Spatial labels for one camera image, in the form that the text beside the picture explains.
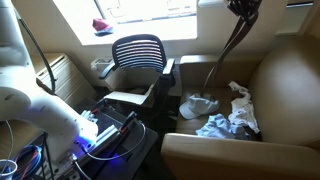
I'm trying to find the black slatted office chair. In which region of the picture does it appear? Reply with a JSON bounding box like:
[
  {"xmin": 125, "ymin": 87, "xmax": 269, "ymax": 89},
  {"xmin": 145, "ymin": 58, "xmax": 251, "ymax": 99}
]
[{"xmin": 98, "ymin": 33, "xmax": 178, "ymax": 118}]

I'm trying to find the white crumpled garment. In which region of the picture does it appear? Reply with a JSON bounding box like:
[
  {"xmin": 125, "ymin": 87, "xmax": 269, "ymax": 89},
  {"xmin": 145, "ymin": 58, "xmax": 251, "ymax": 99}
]
[{"xmin": 227, "ymin": 80, "xmax": 261, "ymax": 135}]

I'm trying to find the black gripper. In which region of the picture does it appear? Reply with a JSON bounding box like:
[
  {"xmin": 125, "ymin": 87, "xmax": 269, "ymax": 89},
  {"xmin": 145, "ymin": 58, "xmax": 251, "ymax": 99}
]
[{"xmin": 227, "ymin": 0, "xmax": 263, "ymax": 25}]

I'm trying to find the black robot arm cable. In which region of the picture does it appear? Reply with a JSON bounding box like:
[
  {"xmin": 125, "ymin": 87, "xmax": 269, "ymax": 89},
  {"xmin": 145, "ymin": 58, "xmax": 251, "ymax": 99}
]
[{"xmin": 12, "ymin": 7, "xmax": 58, "ymax": 97}]

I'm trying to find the black robot table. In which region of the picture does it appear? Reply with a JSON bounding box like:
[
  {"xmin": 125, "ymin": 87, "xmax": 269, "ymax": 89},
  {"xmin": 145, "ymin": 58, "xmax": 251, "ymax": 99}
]
[{"xmin": 32, "ymin": 97, "xmax": 160, "ymax": 180}]

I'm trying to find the coiled blue cable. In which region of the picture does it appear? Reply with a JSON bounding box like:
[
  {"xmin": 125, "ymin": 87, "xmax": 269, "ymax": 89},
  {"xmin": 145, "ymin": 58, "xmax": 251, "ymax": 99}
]
[{"xmin": 10, "ymin": 144, "xmax": 45, "ymax": 180}]

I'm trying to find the light wooden drawer cabinet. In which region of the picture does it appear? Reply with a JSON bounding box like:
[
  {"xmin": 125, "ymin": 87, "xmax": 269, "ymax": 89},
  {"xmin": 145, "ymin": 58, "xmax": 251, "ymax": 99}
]
[{"xmin": 21, "ymin": 52, "xmax": 98, "ymax": 108}]

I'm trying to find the blue striped shirt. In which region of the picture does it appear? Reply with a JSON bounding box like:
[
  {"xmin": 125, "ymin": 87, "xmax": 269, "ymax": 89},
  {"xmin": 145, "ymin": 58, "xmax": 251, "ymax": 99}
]
[{"xmin": 195, "ymin": 113, "xmax": 252, "ymax": 141}]

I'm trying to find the beige leather couch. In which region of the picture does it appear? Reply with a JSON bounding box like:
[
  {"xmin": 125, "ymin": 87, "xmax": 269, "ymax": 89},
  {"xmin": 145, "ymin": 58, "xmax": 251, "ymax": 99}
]
[{"xmin": 160, "ymin": 33, "xmax": 320, "ymax": 180}]

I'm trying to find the red and blue cap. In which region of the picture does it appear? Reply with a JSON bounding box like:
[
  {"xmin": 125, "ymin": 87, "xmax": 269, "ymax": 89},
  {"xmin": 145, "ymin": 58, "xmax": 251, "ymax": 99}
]
[{"xmin": 91, "ymin": 17, "xmax": 115, "ymax": 37}]

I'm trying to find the open cardboard box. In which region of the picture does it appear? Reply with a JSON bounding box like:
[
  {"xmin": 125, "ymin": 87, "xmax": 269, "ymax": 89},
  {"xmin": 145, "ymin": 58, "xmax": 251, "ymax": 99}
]
[{"xmin": 103, "ymin": 82, "xmax": 158, "ymax": 108}]

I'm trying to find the white paper cup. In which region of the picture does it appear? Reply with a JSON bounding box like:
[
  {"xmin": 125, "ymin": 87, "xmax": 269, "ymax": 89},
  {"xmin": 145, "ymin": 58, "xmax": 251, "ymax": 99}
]
[{"xmin": 0, "ymin": 158, "xmax": 19, "ymax": 180}]

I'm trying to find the white baseball cap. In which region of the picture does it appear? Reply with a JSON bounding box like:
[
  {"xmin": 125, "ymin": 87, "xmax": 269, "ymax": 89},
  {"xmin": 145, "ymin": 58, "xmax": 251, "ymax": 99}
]
[{"xmin": 178, "ymin": 92, "xmax": 221, "ymax": 121}]

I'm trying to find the aluminium robot base mount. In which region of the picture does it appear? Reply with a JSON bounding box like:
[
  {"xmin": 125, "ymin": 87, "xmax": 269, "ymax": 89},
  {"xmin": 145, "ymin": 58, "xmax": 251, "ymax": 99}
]
[{"xmin": 42, "ymin": 109, "xmax": 142, "ymax": 175}]

